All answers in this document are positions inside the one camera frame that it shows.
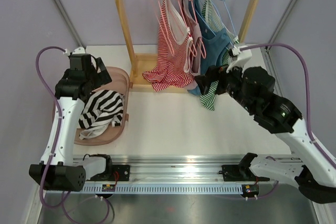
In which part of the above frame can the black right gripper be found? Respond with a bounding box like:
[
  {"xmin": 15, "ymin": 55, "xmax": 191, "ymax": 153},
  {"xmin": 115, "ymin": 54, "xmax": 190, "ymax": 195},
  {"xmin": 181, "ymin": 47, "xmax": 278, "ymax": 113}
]
[{"xmin": 195, "ymin": 59, "xmax": 256, "ymax": 113}]

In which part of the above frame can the red white striped tank top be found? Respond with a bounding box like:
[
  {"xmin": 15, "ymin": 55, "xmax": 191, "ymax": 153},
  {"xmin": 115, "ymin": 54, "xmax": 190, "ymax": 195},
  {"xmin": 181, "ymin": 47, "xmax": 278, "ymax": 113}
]
[{"xmin": 142, "ymin": 0, "xmax": 194, "ymax": 92}]

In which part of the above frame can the black white striped tank top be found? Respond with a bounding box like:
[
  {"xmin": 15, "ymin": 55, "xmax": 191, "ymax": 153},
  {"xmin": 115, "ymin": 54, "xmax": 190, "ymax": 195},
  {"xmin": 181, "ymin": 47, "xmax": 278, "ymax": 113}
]
[{"xmin": 78, "ymin": 90, "xmax": 124, "ymax": 140}]

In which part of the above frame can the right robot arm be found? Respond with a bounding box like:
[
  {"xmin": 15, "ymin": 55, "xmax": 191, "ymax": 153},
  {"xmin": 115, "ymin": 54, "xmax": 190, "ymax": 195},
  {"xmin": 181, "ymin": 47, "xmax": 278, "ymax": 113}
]
[{"xmin": 195, "ymin": 65, "xmax": 335, "ymax": 204}]

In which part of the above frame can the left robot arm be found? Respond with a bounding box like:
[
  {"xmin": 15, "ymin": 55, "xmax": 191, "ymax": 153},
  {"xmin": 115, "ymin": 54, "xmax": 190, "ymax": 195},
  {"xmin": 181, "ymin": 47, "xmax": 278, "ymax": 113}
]
[{"xmin": 29, "ymin": 54, "xmax": 113, "ymax": 191}]

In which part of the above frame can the green white striped tank top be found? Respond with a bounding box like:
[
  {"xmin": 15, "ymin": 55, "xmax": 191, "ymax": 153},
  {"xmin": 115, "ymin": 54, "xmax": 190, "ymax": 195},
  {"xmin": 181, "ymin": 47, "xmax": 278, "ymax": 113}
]
[{"xmin": 200, "ymin": 0, "xmax": 239, "ymax": 111}]

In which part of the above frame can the blue tank top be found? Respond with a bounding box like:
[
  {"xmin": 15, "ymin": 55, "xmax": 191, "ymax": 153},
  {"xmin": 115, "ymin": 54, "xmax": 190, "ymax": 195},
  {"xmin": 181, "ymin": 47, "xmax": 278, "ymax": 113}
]
[{"xmin": 186, "ymin": 0, "xmax": 232, "ymax": 96}]

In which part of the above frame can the dusty pink tank top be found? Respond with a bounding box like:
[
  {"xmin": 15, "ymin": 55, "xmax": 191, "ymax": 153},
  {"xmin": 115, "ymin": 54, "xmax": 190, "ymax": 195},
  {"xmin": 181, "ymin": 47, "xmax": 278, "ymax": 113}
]
[{"xmin": 181, "ymin": 0, "xmax": 206, "ymax": 76}]

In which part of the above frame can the pink plastic basket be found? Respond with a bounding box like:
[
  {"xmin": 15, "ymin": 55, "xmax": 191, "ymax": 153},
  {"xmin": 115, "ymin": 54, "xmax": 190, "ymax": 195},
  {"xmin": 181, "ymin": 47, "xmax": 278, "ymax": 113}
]
[{"xmin": 55, "ymin": 66, "xmax": 132, "ymax": 146}]

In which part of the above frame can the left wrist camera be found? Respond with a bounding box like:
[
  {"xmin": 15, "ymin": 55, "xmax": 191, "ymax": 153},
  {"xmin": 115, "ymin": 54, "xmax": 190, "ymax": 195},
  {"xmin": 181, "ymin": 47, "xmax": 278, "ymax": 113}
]
[{"xmin": 63, "ymin": 47, "xmax": 86, "ymax": 56}]

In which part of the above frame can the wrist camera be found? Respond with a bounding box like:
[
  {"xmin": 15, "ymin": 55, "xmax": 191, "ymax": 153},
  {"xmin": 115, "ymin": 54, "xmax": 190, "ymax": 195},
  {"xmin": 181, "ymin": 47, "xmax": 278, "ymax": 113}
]
[
  {"xmin": 63, "ymin": 47, "xmax": 86, "ymax": 56},
  {"xmin": 226, "ymin": 44, "xmax": 252, "ymax": 73}
]

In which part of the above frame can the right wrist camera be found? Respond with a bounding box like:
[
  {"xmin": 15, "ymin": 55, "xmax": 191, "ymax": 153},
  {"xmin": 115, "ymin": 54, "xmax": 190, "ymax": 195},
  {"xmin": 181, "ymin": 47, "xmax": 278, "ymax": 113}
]
[{"xmin": 226, "ymin": 44, "xmax": 252, "ymax": 73}]

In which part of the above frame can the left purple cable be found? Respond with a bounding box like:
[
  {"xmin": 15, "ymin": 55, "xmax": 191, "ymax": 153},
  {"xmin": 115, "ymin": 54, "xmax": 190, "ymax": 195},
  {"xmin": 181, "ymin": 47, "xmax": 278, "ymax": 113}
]
[{"xmin": 35, "ymin": 46, "xmax": 115, "ymax": 221}]

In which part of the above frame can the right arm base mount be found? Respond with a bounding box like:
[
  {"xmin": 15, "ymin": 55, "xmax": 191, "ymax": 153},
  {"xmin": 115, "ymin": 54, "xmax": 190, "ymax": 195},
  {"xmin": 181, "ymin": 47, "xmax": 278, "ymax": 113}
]
[{"xmin": 218, "ymin": 164, "xmax": 270, "ymax": 182}]

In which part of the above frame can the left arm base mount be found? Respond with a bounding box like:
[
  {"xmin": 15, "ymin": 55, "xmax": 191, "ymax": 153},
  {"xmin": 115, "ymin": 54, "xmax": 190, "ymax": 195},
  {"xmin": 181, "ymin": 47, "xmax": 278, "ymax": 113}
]
[{"xmin": 88, "ymin": 164, "xmax": 131, "ymax": 182}]

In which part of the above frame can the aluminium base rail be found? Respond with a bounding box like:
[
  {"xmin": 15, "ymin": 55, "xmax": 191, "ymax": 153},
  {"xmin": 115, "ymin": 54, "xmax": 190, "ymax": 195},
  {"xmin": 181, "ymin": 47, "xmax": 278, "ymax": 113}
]
[{"xmin": 110, "ymin": 154, "xmax": 244, "ymax": 184}]

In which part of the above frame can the slotted cable duct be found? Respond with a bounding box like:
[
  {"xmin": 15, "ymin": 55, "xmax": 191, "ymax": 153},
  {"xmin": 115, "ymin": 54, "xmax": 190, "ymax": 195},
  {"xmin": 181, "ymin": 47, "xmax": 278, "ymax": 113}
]
[{"xmin": 81, "ymin": 184, "xmax": 243, "ymax": 195}]

